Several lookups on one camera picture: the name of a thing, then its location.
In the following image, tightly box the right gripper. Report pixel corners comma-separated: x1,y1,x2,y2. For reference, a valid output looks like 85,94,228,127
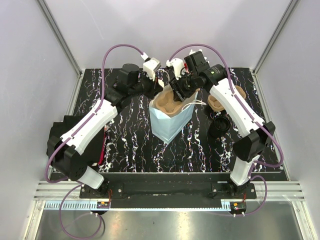
168,70,198,103

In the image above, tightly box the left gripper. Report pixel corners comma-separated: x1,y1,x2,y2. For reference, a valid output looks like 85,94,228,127
129,70,164,100

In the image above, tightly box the light blue paper bag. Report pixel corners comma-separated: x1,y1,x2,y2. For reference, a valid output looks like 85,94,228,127
149,80,204,144

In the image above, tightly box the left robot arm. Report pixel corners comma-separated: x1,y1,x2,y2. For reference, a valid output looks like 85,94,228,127
47,58,164,198

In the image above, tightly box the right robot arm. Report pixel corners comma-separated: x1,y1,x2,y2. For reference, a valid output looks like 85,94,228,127
166,50,276,199

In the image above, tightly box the stack of black lids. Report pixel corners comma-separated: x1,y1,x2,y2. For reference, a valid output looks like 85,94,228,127
208,115,231,138

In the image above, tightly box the black marble pattern mat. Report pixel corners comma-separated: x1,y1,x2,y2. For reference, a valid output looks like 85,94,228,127
49,67,291,180

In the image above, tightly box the black cloth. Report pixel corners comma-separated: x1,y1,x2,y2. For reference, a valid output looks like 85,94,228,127
49,115,105,166

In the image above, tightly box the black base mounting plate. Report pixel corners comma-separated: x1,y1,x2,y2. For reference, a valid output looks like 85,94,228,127
79,172,257,200

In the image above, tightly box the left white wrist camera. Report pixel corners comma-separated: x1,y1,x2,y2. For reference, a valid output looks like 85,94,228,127
141,52,161,81

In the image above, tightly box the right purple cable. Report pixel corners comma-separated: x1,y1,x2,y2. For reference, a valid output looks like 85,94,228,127
168,44,285,217

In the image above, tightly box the purple cable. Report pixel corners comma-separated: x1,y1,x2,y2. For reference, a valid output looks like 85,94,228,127
168,44,285,217
44,44,148,238

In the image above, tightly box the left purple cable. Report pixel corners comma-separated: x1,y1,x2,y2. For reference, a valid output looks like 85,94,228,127
44,44,148,238

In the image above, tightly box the aluminium frame rail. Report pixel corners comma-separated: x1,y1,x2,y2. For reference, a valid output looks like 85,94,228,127
23,176,318,240

